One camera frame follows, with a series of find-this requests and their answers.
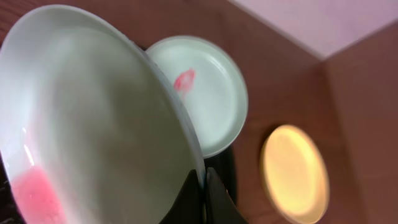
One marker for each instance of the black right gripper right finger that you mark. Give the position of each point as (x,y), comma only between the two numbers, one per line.
(220,208)

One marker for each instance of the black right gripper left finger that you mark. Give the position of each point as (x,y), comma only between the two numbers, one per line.
(188,206)

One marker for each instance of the yellow plate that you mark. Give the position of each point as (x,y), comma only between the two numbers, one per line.
(294,175)

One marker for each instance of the white plate with long stain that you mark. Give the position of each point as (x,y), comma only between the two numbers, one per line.
(210,86)

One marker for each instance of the white plate with small stain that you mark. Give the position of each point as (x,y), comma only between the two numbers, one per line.
(91,130)

